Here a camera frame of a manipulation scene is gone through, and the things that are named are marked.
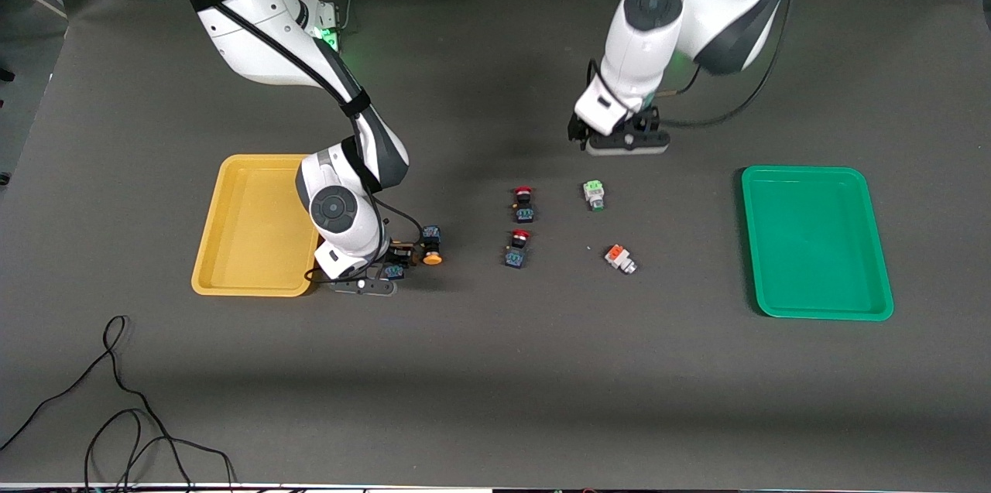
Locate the white switch with orange block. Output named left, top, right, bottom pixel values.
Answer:
left=604, top=243, right=639, bottom=276

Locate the red mushroom push button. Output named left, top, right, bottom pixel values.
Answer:
left=511, top=185, right=537, bottom=224
left=504, top=229, right=532, bottom=270

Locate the yellow plastic tray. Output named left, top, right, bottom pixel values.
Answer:
left=191, top=154, right=323, bottom=298

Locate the dark grey table mat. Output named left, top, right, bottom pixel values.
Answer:
left=0, top=0, right=991, bottom=488

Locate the green plastic tray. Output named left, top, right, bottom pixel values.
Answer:
left=741, top=165, right=895, bottom=322

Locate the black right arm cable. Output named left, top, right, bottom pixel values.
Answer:
left=60, top=0, right=425, bottom=281

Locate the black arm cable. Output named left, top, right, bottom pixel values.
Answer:
left=60, top=0, right=425, bottom=281
left=658, top=0, right=810, bottom=128

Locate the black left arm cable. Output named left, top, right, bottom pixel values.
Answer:
left=658, top=0, right=810, bottom=128

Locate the thin black loose cable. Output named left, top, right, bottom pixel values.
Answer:
left=0, top=315, right=237, bottom=492

